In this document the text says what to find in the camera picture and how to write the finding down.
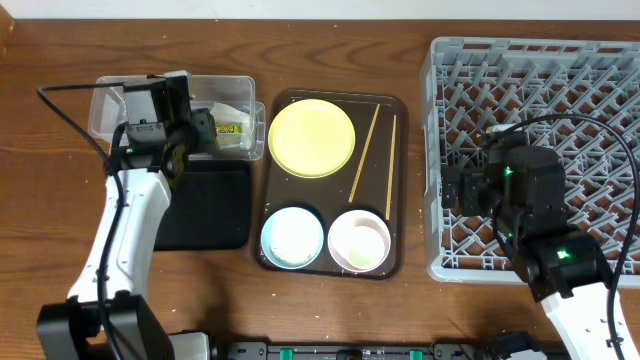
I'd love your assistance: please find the white tissue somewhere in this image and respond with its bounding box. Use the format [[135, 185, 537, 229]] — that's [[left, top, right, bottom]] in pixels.
[[210, 102, 251, 130]]

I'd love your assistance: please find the green snack wrapper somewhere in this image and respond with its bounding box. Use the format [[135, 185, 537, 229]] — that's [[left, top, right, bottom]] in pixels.
[[216, 123, 244, 149]]

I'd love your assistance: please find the white rice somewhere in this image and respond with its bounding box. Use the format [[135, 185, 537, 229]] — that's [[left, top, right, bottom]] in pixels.
[[270, 207, 322, 266]]

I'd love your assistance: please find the light blue bowl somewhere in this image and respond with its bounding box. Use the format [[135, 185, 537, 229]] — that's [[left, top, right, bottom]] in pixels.
[[260, 208, 324, 270]]

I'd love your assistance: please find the white cup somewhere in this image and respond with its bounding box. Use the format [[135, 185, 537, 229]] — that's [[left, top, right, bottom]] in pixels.
[[332, 226, 386, 271]]

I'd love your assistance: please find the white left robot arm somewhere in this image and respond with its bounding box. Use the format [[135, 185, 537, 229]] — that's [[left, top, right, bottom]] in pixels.
[[36, 109, 214, 359]]

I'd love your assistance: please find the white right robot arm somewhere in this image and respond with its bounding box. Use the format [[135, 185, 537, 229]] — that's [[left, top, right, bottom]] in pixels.
[[442, 145, 639, 359]]

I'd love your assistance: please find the clear plastic waste bin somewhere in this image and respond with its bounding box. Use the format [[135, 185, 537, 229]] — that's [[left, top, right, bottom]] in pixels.
[[88, 75, 266, 161]]

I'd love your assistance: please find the black food waste tray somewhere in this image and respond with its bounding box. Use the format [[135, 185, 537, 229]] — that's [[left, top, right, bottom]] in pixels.
[[154, 160, 252, 251]]

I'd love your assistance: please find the grey dishwasher rack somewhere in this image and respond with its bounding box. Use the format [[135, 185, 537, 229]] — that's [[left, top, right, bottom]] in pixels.
[[420, 37, 639, 288]]

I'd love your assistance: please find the right wooden chopstick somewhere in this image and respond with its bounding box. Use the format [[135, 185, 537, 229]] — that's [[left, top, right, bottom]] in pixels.
[[385, 115, 397, 221]]

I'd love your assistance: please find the wooden chopstick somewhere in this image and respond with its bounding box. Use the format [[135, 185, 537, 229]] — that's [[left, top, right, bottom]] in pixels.
[[348, 104, 381, 203], [385, 115, 397, 221]]

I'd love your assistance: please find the yellow round plate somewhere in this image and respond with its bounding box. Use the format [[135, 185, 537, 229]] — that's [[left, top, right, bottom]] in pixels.
[[268, 99, 356, 179]]

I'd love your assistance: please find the pink bowl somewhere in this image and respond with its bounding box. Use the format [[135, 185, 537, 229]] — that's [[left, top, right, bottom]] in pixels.
[[327, 210, 391, 273]]

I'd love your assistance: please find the left wooden chopstick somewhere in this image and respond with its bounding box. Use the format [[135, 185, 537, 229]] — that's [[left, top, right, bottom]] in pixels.
[[348, 104, 381, 203]]

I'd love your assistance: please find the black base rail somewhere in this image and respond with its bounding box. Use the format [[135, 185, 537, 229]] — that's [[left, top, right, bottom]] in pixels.
[[210, 332, 570, 360]]

